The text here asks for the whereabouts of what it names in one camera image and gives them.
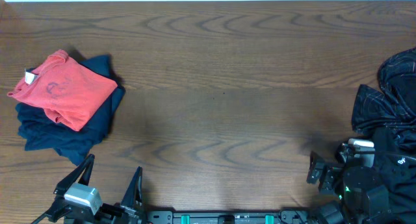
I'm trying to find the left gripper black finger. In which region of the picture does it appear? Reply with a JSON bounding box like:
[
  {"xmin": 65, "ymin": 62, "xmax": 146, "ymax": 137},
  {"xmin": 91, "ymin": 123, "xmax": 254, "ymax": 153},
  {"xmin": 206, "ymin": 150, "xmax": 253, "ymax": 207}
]
[
  {"xmin": 54, "ymin": 154, "xmax": 95, "ymax": 195},
  {"xmin": 120, "ymin": 167, "xmax": 142, "ymax": 208}
]

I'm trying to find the orange printed t-shirt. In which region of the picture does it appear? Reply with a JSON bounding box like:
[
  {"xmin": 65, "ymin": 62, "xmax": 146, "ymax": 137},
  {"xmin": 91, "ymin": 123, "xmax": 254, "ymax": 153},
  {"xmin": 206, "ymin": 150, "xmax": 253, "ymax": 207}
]
[{"xmin": 7, "ymin": 50, "xmax": 117, "ymax": 131}]

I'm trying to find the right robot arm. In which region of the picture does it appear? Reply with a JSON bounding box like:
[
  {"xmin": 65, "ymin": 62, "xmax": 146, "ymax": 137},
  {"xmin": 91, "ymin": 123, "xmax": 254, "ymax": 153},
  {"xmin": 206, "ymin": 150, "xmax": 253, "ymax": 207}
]
[{"xmin": 306, "ymin": 139, "xmax": 402, "ymax": 224}]

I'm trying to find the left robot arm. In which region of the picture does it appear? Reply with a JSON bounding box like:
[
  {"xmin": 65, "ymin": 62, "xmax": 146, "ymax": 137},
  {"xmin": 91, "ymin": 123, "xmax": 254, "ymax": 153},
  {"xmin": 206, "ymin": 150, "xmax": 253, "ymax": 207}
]
[{"xmin": 44, "ymin": 154, "xmax": 148, "ymax": 224}]

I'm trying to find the black garment with white stripe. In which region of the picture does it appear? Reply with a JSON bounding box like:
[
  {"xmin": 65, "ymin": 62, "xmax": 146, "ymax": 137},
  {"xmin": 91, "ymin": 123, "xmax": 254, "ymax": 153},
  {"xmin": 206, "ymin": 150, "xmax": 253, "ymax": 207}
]
[{"xmin": 372, "ymin": 128, "xmax": 415, "ymax": 223}]

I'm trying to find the folded navy blue garment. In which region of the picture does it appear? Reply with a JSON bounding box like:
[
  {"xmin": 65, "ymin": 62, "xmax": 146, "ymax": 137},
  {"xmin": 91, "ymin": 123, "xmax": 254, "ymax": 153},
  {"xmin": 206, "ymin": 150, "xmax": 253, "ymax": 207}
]
[{"xmin": 16, "ymin": 55, "xmax": 125, "ymax": 165}]

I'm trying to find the black patterned garment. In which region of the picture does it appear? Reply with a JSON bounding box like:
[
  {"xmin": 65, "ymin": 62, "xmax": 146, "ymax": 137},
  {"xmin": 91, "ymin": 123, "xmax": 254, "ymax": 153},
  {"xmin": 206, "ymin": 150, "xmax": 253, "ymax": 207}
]
[{"xmin": 350, "ymin": 47, "xmax": 416, "ymax": 153}]

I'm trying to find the black mounting rail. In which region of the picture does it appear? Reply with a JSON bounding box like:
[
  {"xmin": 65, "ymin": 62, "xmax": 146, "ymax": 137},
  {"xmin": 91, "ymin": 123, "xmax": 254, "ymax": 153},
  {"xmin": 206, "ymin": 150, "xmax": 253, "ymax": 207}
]
[{"xmin": 147, "ymin": 210, "xmax": 309, "ymax": 224}]

